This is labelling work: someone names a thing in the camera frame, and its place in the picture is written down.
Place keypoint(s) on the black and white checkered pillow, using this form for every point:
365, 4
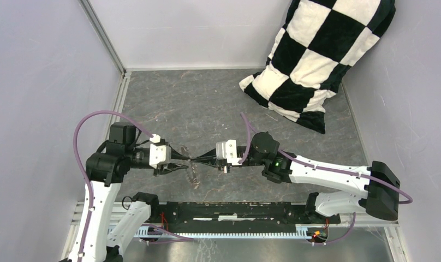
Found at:
318, 43

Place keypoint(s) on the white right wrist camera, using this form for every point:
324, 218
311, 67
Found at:
227, 150

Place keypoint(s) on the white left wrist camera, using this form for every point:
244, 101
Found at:
160, 152

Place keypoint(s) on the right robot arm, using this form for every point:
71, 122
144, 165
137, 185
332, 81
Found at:
374, 190

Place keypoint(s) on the metal disc with key rings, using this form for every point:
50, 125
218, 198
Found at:
192, 169

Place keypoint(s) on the white slotted cable duct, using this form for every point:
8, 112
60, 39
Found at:
299, 233

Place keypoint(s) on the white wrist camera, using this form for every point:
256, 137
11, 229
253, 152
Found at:
227, 150
160, 152

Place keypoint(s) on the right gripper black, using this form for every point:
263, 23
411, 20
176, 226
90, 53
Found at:
209, 158

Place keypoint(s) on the aluminium corner post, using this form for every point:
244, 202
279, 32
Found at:
104, 38

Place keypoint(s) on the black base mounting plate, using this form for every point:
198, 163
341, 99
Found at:
228, 227

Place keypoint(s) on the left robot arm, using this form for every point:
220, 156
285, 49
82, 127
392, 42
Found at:
105, 171

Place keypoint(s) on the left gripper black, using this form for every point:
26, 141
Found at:
170, 167

